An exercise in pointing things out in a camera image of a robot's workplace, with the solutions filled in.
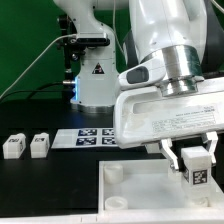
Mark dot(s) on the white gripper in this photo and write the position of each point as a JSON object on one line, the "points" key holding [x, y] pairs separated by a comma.
{"points": [[143, 116]]}

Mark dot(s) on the white square tabletop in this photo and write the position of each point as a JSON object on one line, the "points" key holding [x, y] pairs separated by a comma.
{"points": [[144, 184]]}

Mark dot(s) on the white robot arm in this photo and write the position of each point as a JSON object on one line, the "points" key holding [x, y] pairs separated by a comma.
{"points": [[170, 89]]}

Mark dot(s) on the paper sheet with AprilTags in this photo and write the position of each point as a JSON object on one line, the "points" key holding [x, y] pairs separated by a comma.
{"points": [[84, 138]]}

